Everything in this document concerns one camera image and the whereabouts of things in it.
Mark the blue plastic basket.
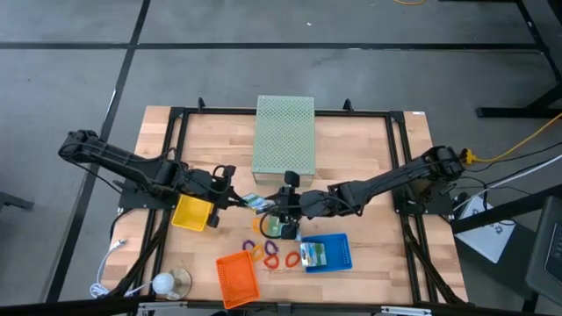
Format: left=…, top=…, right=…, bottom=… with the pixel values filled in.
left=300, top=232, right=354, bottom=275

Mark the dark grey chair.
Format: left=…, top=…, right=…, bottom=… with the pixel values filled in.
left=525, top=196, right=562, bottom=308

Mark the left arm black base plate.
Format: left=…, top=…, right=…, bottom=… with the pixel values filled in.
left=118, top=182, right=182, bottom=211

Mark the black aluminium table frame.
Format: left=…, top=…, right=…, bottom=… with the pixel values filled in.
left=101, top=98, right=467, bottom=306

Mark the white floor cable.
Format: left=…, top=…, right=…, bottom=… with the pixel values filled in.
left=503, top=154, right=562, bottom=183

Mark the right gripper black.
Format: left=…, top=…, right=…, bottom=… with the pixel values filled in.
left=263, top=169, right=318, bottom=241

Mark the yellow plastic basket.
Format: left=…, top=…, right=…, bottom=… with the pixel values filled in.
left=170, top=193, right=216, bottom=233

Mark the silver metal bracket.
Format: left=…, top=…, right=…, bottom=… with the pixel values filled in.
left=380, top=305, right=434, bottom=316
left=137, top=301, right=177, bottom=316

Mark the black desk beam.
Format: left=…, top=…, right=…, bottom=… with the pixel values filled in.
left=450, top=183, right=562, bottom=234

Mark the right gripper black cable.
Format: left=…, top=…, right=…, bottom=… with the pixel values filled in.
left=258, top=209, right=285, bottom=241

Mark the black furniture foot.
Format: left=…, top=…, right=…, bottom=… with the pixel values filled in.
left=0, top=190, right=35, bottom=212

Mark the white round ball device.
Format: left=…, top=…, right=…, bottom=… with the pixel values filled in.
left=151, top=272, right=176, bottom=296

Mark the orange plastic basket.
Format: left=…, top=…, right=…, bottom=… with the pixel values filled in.
left=215, top=249, right=261, bottom=310

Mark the white box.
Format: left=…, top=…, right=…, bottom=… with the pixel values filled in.
left=455, top=195, right=518, bottom=264

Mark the green perforated metal shelf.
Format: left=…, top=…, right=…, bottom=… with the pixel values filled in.
left=251, top=95, right=316, bottom=184

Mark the yellow extension cable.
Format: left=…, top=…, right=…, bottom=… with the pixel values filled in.
left=460, top=112, right=562, bottom=166

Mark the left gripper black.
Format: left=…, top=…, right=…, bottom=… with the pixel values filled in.
left=186, top=164, right=249, bottom=229

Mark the black desk leg frame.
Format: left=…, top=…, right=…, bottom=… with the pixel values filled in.
left=476, top=0, right=562, bottom=119

